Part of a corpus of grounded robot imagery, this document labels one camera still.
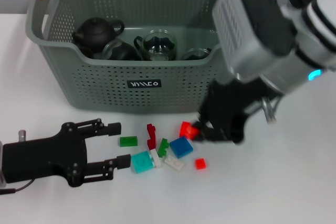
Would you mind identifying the left gripper cable with connector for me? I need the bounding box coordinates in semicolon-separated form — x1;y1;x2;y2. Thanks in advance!
0;129;35;196

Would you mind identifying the right gripper silver cable connector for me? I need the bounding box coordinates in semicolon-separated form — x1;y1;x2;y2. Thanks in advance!
261;97;278;125

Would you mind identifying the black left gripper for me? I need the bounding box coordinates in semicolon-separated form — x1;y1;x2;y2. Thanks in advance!
1;118;132;188

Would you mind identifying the glass teacup with black holder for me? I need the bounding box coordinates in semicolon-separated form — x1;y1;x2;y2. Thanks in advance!
101;39;140;61
180;47;212;61
133;29;179;61

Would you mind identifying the dark red angled brick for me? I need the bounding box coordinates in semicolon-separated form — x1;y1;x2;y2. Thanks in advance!
146;123;158;151

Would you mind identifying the red tall brick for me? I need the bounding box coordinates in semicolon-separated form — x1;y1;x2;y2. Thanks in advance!
179;121;192;138

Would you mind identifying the white two-stud brick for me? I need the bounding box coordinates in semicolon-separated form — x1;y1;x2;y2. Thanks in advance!
164;155;185;173

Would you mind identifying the green small brick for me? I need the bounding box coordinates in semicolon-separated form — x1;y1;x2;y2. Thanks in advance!
157;138;170;158

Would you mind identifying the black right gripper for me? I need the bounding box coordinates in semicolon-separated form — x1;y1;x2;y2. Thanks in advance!
193;77;275;145

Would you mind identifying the green two-stud brick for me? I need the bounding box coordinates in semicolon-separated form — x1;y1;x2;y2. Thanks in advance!
119;136;138;147

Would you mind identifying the grey perforated storage bin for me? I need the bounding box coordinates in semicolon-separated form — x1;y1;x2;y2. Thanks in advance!
25;0;266;114

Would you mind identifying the blue square brick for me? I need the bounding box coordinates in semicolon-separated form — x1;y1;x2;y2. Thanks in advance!
169;137;194;159

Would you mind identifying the black clay teapot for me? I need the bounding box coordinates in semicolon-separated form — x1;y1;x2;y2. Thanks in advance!
71;17;125;53

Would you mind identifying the cyan square brick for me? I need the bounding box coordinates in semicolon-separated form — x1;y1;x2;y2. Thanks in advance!
130;150;154;174

